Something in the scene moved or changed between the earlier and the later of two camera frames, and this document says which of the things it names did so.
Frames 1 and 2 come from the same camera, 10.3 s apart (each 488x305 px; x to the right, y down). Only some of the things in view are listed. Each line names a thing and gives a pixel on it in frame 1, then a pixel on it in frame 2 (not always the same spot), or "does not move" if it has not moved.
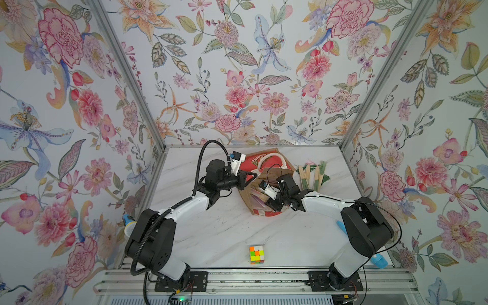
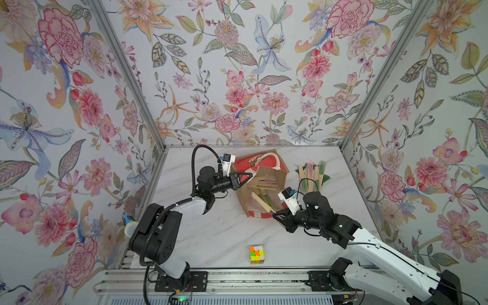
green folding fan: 323,177 does not move
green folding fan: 304,175 does not move
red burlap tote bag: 269,165 does not move
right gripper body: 281,199 to 302,220
